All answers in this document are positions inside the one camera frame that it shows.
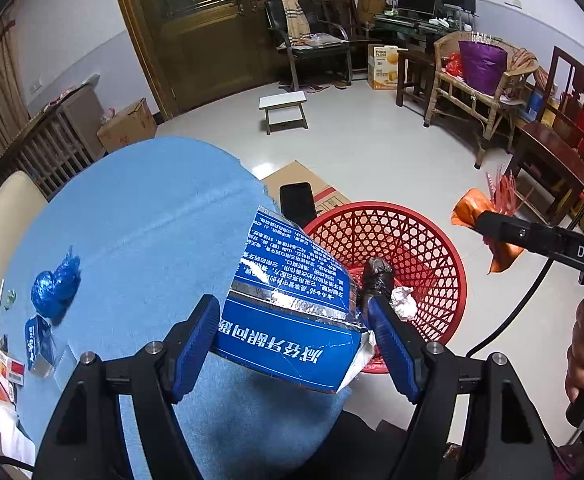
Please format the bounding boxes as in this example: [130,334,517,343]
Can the cardboard box on floor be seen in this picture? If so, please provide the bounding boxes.
[261,160,353,222]

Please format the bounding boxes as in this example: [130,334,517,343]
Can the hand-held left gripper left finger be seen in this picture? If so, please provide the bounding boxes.
[32,294,221,480]

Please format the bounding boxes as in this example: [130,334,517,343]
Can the purple bag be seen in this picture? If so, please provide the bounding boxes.
[458,40,509,96]

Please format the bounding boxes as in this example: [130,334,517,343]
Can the black plastic bag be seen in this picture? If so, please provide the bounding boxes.
[359,257,397,311]

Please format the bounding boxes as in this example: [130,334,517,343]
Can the blue toothpaste box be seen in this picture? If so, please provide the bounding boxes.
[212,204,377,395]

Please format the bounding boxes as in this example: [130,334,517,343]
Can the black phone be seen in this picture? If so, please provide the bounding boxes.
[279,182,319,232]

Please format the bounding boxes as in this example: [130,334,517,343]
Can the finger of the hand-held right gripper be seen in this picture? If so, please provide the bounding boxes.
[477,209,569,263]

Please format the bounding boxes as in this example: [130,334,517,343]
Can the pink cloth pile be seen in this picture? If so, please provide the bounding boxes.
[46,86,88,112]

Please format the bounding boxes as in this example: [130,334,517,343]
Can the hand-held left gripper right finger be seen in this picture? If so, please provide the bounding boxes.
[369,294,555,480]

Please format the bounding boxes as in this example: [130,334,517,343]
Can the tall dark wooden chair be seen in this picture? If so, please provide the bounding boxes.
[473,45,584,227]

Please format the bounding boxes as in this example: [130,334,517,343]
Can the blue plastic bag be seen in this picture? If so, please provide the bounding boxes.
[30,246,82,319]

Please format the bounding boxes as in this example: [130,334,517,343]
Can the wooden baby crib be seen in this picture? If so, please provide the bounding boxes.
[0,84,108,202]

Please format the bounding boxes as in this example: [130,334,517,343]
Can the person's dark pants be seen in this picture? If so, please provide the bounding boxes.
[302,407,453,480]

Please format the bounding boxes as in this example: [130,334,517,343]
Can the brown striped cloth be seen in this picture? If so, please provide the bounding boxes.
[506,47,539,79]

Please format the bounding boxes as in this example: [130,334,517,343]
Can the striped beige scarf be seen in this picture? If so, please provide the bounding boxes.
[280,0,311,44]

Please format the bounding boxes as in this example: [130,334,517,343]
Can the red plastic basket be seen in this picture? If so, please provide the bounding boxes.
[302,201,469,375]

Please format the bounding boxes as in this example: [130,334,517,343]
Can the black armchair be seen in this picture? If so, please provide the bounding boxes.
[264,0,353,92]

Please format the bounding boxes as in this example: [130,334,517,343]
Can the orange plastic bag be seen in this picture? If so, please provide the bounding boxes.
[450,187,525,274]

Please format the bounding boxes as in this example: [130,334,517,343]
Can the wooden double door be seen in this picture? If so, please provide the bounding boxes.
[108,0,353,117]

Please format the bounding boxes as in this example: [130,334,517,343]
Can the papers and packets at edge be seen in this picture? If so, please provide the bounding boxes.
[0,400,36,467]

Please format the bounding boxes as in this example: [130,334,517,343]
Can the small white stool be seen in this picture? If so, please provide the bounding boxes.
[259,92,309,135]

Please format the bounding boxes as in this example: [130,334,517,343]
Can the red shopping bag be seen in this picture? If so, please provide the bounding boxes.
[445,52,466,79]

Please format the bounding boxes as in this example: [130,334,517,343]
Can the blue carton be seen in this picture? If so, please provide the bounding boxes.
[526,92,546,122]

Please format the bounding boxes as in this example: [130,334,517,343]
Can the white paper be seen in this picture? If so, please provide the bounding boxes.
[389,286,419,322]

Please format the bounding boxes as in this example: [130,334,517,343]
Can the wicker armchair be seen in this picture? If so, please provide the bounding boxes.
[423,30,539,155]

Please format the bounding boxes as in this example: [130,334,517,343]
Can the dark wooden side table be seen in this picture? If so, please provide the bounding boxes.
[396,49,439,107]

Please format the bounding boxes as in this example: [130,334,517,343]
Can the red plastic broom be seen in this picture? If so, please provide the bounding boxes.
[486,169,529,216]

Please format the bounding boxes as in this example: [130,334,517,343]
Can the dark wooden armchair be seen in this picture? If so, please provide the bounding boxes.
[319,0,373,62]

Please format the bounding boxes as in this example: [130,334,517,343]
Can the black cable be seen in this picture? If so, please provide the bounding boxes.
[466,157,584,358]

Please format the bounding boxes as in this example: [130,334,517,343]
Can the small blue box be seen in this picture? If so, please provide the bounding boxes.
[23,314,55,373]

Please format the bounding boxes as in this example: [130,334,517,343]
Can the brown cardboard box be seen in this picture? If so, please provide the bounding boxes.
[96,98,159,154]

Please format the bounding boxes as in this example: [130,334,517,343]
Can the brown paper bag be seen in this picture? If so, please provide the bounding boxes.
[357,0,388,29]

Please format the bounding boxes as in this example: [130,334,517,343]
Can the cream leather sofa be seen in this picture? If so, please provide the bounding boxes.
[0,170,48,413]

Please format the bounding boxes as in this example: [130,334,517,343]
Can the orange white carton box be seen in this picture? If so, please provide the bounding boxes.
[367,43,402,91]

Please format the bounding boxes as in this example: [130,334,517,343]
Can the glass computer desk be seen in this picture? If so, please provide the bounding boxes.
[374,12,454,52]

